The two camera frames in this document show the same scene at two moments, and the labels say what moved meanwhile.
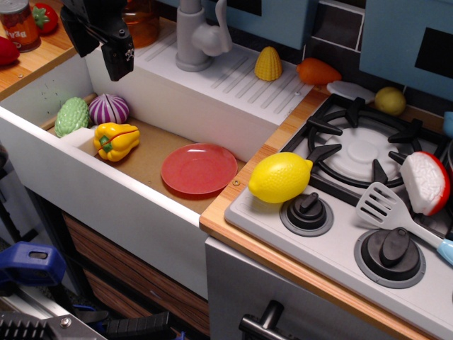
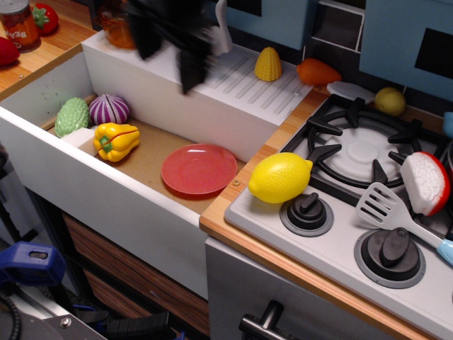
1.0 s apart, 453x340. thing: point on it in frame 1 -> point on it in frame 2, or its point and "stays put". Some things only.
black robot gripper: (104, 20) -> (180, 23)
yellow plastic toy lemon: (280, 177) stays put
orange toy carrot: (316, 71) stays put
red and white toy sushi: (426, 183) stays put
